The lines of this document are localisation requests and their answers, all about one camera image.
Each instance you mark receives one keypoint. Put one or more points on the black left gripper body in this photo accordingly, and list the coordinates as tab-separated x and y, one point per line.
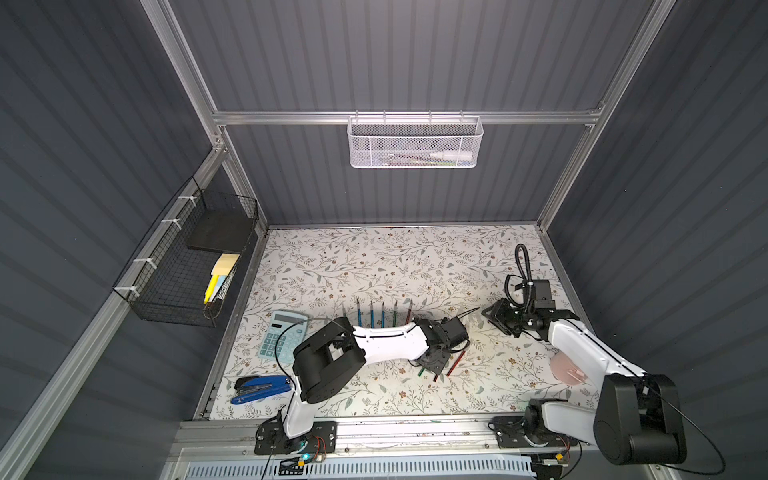
433	360

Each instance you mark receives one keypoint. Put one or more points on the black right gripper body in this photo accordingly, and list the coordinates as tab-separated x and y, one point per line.
501	315

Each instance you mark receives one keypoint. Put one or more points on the dark red carving knife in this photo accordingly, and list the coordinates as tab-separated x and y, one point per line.
456	363

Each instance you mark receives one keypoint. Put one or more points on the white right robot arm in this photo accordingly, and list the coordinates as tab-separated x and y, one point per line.
636	419

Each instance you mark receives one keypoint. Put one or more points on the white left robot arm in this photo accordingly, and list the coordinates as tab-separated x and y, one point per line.
330	358

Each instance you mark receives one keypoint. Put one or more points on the pink round object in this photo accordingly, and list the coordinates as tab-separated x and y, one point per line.
565	371

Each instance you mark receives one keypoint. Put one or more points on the white ventilated front panel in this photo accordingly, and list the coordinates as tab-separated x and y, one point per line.
473	466

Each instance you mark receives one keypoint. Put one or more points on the white tube in basket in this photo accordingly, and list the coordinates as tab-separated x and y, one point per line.
453	156

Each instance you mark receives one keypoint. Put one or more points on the blue stapler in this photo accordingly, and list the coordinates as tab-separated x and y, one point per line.
256	387

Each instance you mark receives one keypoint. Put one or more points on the yellow sticky note pad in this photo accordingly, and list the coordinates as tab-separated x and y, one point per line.
220	273

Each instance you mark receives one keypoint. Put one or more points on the black notebook in basket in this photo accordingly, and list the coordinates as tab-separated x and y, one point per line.
221	232

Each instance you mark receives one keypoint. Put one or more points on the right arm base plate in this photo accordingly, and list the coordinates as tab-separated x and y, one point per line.
514	431

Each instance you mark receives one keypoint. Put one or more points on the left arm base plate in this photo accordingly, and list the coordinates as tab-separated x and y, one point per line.
270	438

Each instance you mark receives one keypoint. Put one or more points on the white wire mesh basket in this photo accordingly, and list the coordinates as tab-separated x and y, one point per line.
404	141

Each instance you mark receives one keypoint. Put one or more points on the black wire wall basket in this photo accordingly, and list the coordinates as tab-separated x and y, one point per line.
166	281

